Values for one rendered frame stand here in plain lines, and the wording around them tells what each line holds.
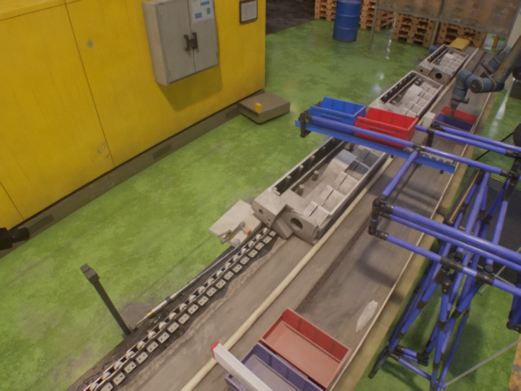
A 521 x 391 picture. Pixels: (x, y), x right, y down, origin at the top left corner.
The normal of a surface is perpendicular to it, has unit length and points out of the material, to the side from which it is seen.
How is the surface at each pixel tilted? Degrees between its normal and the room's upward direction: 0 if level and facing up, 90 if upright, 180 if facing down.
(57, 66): 90
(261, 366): 0
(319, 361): 0
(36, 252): 0
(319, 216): 21
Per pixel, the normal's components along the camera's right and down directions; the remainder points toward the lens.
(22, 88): 0.78, 0.42
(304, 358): 0.00, -0.75
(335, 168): -0.35, -0.11
